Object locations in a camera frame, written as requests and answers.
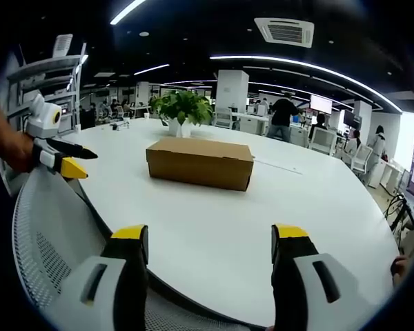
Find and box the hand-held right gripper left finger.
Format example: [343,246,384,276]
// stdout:
[45,224,149,331]

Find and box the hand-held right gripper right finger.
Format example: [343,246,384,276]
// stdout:
[270,223,380,331]

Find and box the brown cardboard shoe box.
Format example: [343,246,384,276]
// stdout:
[145,137,255,192]

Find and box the person's left hand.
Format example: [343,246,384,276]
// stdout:
[0,129,42,173]

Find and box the grey metal shelf rack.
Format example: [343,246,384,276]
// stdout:
[5,33,88,135]

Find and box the white mesh office chair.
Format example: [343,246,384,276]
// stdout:
[12,168,263,331]

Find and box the green potted plant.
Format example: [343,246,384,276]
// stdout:
[148,90,215,137]

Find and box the white desk cabinet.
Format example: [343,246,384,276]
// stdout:
[237,113,270,136]

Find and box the white square pillar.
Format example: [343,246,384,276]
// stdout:
[215,69,250,112]

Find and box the ceiling air conditioner vent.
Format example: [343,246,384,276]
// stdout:
[254,17,315,48]

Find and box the black cable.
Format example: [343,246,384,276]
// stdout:
[384,192,414,239]

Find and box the wall display screen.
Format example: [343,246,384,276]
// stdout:
[309,94,333,114]

